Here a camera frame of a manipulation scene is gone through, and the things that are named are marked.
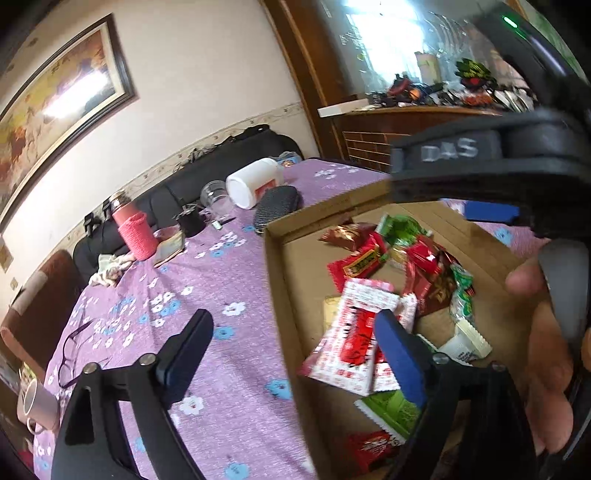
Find cardboard box tray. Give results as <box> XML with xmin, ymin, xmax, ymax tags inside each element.
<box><xmin>263</xmin><ymin>178</ymin><xmax>555</xmax><ymax>480</ymax></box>

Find crumpled white cloth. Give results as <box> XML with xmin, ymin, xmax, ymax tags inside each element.
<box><xmin>90</xmin><ymin>254</ymin><xmax>135</xmax><ymax>287</ymax></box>

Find clear plastic cup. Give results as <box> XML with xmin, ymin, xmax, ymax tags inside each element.
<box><xmin>200</xmin><ymin>180</ymin><xmax>234</xmax><ymax>216</ymax></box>

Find white mug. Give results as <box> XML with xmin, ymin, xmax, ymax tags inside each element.
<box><xmin>17</xmin><ymin>378</ymin><xmax>61</xmax><ymax>437</ymax></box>

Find pink thermos bottle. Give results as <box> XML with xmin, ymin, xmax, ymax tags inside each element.
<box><xmin>110</xmin><ymin>191</ymin><xmax>159</xmax><ymax>262</ymax></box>

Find yellow biscuit packet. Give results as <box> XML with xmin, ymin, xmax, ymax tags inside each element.
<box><xmin>323</xmin><ymin>295</ymin><xmax>345</xmax><ymax>334</ymax></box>

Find black eyeglasses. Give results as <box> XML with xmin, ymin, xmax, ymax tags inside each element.
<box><xmin>58</xmin><ymin>318</ymin><xmax>112</xmax><ymax>388</ymax></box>

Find pile of snack packets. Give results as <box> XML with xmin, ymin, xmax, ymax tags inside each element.
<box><xmin>298</xmin><ymin>213</ymin><xmax>492</xmax><ymax>476</ymax></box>

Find black glasses case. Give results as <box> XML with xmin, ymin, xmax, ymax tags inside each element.
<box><xmin>253</xmin><ymin>185</ymin><xmax>304</xmax><ymax>236</ymax></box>

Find black bag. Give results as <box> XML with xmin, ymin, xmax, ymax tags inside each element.
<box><xmin>231</xmin><ymin>124</ymin><xmax>271</xmax><ymax>142</ymax></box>

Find brown armchair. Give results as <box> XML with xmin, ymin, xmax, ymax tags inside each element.
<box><xmin>0</xmin><ymin>249</ymin><xmax>86</xmax><ymax>370</ymax></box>

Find black sofa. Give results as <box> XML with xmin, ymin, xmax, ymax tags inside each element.
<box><xmin>73</xmin><ymin>124</ymin><xmax>305</xmax><ymax>278</ymax></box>

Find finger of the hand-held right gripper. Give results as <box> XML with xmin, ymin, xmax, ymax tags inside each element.
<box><xmin>390</xmin><ymin>173</ymin><xmax>536</xmax><ymax>227</ymax></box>

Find white red printed snack packet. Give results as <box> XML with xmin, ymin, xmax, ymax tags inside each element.
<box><xmin>300</xmin><ymin>279</ymin><xmax>402</xmax><ymax>396</ymax></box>

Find small black pouch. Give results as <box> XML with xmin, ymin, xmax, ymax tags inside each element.
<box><xmin>175</xmin><ymin>208</ymin><xmax>211</xmax><ymax>239</ymax></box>

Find red yellow-label snack packet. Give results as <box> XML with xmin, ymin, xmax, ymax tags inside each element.
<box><xmin>328</xmin><ymin>244</ymin><xmax>389</xmax><ymax>291</ymax></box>

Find heap of assorted small items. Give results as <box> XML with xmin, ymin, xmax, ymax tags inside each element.
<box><xmin>369</xmin><ymin>74</ymin><xmax>536</xmax><ymax>112</ymax></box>

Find white plastic jar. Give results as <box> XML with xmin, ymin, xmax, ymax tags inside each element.
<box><xmin>225</xmin><ymin>158</ymin><xmax>286</xmax><ymax>210</ymax></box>

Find flat white box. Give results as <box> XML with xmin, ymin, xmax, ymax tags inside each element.
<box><xmin>318</xmin><ymin>99</ymin><xmax>370</xmax><ymax>119</ymax></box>

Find red foil snack bag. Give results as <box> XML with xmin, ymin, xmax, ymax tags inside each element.
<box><xmin>318</xmin><ymin>224</ymin><xmax>377</xmax><ymax>253</ymax></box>

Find white carton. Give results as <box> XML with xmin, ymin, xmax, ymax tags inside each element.
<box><xmin>415</xmin><ymin>52</ymin><xmax>440</xmax><ymax>84</ymax></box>

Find framed wall painting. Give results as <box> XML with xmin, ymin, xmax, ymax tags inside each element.
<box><xmin>0</xmin><ymin>14</ymin><xmax>139</xmax><ymax>227</ymax></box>

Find purple floral tablecloth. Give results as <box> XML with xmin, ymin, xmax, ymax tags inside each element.
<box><xmin>32</xmin><ymin>157</ymin><xmax>555</xmax><ymax>480</ymax></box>

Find small fabric pouch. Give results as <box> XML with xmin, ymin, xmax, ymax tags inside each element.
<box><xmin>152</xmin><ymin>228</ymin><xmax>187</xmax><ymax>269</ymax></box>

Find green leafy ornament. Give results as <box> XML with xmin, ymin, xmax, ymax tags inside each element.
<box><xmin>455</xmin><ymin>58</ymin><xmax>493</xmax><ymax>89</ymax></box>

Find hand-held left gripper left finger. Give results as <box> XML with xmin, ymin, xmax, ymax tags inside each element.
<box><xmin>51</xmin><ymin>309</ymin><xmax>215</xmax><ymax>480</ymax></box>

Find person's right hand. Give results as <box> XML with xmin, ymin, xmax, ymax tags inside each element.
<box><xmin>505</xmin><ymin>258</ymin><xmax>587</xmax><ymax>457</ymax></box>

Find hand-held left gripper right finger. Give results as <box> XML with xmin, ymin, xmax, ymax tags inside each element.
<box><xmin>374</xmin><ymin>309</ymin><xmax>539</xmax><ymax>480</ymax></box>

